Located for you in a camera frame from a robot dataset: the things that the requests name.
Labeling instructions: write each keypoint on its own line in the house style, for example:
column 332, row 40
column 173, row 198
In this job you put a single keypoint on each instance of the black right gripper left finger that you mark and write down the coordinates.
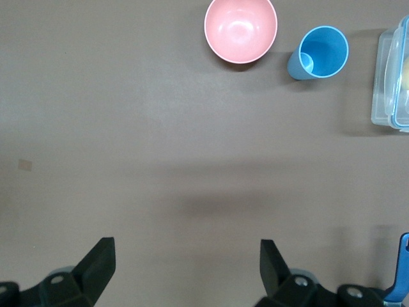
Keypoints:
column 80, row 281

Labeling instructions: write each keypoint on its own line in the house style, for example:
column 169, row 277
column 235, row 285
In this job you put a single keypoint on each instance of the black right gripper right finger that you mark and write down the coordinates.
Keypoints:
column 281, row 288

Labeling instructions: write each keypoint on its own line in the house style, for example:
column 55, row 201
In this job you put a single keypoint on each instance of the pink bowl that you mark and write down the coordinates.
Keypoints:
column 240, row 28

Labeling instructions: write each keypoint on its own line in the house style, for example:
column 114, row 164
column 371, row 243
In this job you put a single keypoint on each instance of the brown tape patch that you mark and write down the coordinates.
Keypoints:
column 25, row 164

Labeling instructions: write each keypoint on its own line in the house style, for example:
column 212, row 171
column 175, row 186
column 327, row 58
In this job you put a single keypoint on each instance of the clear container with blue-rimmed lid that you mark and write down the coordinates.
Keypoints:
column 385, row 96

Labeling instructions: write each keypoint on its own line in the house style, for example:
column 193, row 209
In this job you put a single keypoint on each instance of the blue plastic cup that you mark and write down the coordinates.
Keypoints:
column 324, row 51

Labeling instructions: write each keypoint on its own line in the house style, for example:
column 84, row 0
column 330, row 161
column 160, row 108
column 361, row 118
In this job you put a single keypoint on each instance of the yellow food in container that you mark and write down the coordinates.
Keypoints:
column 405, row 75

